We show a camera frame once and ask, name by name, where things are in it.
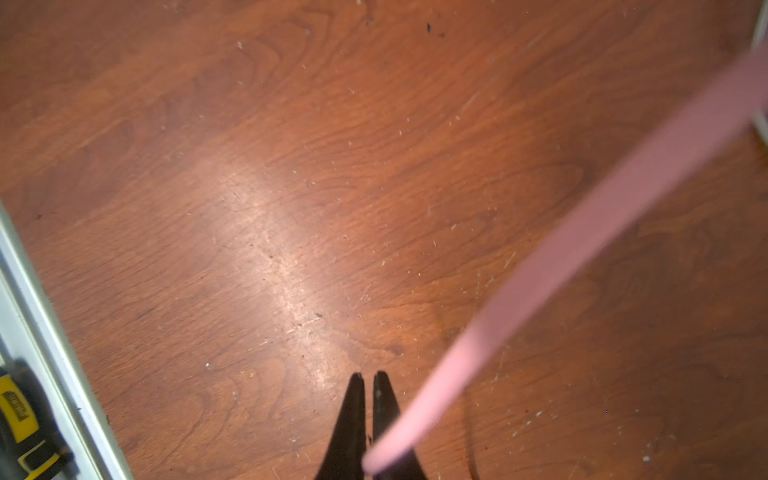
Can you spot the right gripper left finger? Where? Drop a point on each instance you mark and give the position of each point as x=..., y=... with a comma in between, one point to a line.
x=347, y=445

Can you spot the black yellow screwdriver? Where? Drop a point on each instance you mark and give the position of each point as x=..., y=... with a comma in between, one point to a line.
x=32, y=446

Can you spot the aluminium front rail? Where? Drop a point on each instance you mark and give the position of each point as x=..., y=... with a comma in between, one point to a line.
x=32, y=333

